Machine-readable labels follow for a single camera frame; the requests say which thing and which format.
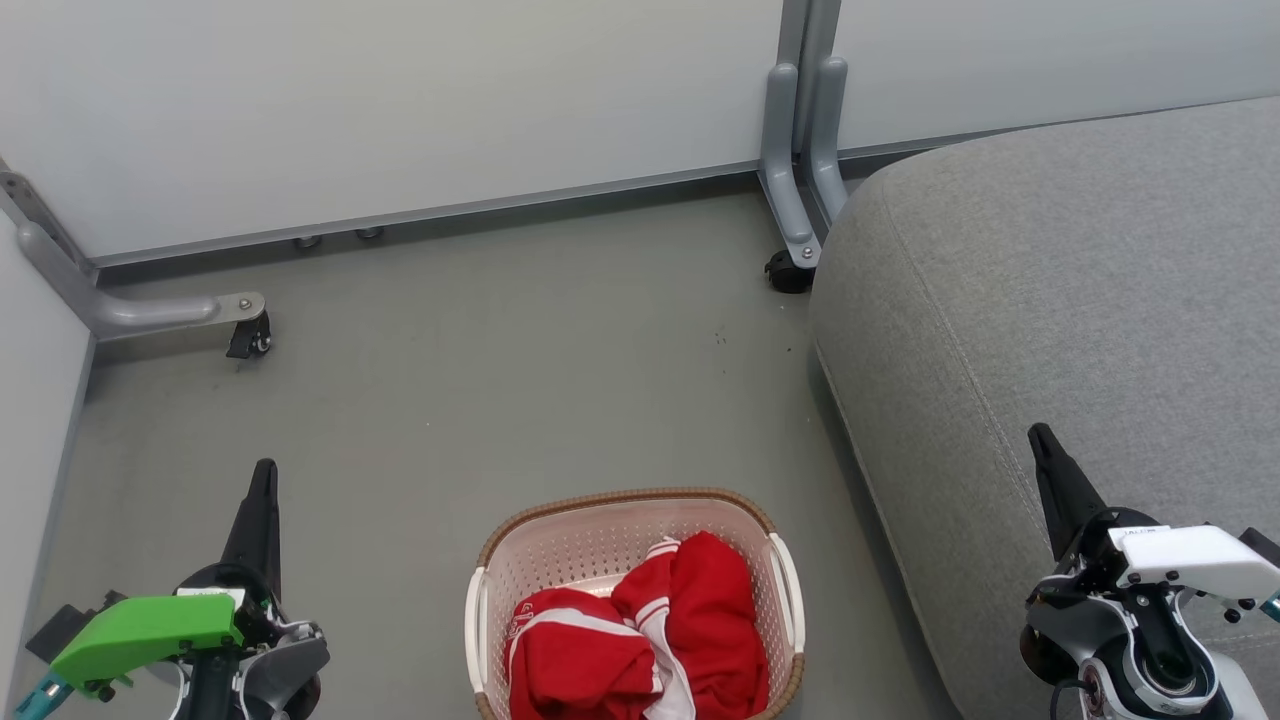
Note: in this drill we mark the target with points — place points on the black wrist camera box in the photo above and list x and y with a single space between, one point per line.
62 625
1262 545

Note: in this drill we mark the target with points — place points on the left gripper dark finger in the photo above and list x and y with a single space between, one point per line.
258 530

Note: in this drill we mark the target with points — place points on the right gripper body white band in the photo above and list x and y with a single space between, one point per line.
1190 555

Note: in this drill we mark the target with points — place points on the wide white partition panel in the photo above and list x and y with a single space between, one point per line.
400 100

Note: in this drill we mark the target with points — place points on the red and white garment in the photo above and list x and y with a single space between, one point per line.
700 600

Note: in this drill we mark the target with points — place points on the grey fabric sofa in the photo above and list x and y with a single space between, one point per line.
1050 300

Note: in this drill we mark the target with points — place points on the white and grey right arm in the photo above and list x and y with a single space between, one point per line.
1180 690

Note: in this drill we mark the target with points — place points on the black caster wheel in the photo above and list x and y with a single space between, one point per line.
788 272
250 338

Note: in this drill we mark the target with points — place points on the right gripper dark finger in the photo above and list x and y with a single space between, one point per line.
1062 490

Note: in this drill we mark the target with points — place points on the white laundry basket brown rim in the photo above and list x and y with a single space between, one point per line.
590 540

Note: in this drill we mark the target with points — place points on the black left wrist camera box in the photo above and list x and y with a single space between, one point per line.
62 625

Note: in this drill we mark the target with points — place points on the white and grey left arm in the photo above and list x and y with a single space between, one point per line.
300 700

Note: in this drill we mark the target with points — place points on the long grey partition foot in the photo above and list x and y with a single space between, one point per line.
130 312

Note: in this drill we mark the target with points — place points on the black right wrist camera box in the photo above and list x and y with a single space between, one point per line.
1262 545

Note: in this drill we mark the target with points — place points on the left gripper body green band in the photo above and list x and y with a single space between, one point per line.
150 625

